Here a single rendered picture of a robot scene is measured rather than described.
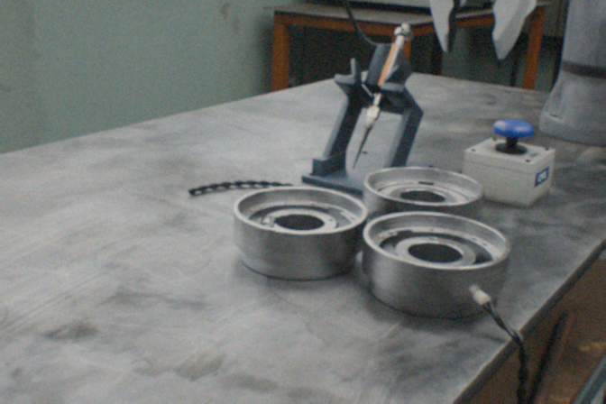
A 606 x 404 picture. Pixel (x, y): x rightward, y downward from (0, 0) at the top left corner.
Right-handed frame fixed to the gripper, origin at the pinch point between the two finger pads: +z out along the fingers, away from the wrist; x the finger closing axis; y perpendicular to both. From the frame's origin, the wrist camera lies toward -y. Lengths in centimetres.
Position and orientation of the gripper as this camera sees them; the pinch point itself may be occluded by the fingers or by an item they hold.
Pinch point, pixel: (472, 41)
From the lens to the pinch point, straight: 67.5
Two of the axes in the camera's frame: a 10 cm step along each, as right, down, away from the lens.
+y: 5.8, -2.3, 7.8
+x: -8.1, -2.1, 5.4
